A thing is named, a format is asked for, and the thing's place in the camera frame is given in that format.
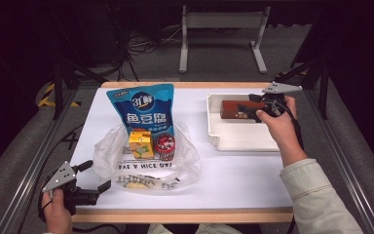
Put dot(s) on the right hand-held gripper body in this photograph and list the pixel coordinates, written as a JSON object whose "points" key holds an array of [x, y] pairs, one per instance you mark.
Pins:
{"points": [[280, 88]]}

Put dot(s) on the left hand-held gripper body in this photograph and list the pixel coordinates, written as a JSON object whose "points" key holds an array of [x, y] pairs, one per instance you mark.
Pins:
{"points": [[60, 177]]}

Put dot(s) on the brown sausage packet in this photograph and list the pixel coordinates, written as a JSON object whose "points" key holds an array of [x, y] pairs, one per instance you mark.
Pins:
{"points": [[235, 109]]}

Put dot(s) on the white plastic tray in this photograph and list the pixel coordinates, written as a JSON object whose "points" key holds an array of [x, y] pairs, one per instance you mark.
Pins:
{"points": [[240, 136]]}

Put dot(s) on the clear plastic shopping bag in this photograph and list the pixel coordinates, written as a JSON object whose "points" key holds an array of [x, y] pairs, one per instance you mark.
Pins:
{"points": [[110, 156]]}

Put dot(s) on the yellow drink carton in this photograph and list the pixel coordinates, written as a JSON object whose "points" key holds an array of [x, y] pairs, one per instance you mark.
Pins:
{"points": [[141, 144]]}

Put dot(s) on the blue snack pouch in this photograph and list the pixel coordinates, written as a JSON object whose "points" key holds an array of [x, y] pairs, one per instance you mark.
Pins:
{"points": [[142, 107]]}

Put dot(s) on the person's right hand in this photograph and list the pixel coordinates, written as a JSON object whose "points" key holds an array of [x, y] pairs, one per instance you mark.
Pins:
{"points": [[284, 130]]}

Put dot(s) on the person's left hand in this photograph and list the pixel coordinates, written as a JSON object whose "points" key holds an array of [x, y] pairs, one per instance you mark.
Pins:
{"points": [[56, 214]]}

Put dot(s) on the black tripod stand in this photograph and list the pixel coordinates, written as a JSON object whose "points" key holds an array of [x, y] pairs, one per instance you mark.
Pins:
{"points": [[57, 87], [323, 74]]}

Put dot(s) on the white table mat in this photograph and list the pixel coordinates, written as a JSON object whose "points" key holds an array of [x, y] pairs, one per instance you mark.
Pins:
{"points": [[233, 182]]}

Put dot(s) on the red round can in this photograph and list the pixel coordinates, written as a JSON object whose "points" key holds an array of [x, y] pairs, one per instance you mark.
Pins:
{"points": [[165, 144]]}

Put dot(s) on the yellow black hazard tape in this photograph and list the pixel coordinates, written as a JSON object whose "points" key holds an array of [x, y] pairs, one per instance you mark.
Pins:
{"points": [[47, 94]]}

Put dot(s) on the grey metal stand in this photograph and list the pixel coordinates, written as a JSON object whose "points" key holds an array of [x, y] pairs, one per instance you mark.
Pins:
{"points": [[222, 20]]}

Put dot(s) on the person's pale clothing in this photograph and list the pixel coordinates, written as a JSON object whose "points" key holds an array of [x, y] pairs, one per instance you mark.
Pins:
{"points": [[207, 230]]}

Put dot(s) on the aluminium floor rail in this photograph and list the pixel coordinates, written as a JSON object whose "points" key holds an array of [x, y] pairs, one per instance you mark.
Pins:
{"points": [[341, 156], [32, 175]]}

